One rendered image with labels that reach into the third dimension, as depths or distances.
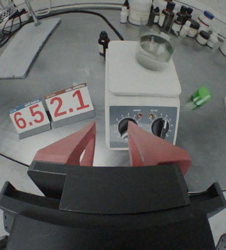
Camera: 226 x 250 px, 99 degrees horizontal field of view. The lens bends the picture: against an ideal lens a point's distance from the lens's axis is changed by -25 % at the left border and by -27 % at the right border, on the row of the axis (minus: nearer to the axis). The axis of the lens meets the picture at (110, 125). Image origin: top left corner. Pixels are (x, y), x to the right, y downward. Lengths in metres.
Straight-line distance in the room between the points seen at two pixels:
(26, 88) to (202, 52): 0.57
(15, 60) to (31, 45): 0.07
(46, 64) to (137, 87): 0.27
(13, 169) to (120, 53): 0.34
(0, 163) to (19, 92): 0.20
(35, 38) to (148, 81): 0.42
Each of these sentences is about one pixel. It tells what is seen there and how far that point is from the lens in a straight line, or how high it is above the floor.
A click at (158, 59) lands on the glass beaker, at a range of 0.19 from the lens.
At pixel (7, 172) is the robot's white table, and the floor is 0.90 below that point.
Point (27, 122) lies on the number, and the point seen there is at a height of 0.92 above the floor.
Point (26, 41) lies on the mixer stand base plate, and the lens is 0.54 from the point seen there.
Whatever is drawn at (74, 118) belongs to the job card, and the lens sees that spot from 0.27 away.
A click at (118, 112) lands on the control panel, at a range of 0.21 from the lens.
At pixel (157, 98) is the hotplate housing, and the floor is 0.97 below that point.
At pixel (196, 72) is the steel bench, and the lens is 0.42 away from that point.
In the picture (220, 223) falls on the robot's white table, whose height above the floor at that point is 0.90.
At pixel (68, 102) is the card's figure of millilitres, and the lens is 0.27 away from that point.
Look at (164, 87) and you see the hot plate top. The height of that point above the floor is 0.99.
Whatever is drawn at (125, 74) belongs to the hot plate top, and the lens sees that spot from 0.21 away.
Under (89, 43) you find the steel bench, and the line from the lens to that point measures 0.40.
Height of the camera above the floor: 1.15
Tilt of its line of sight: 76 degrees down
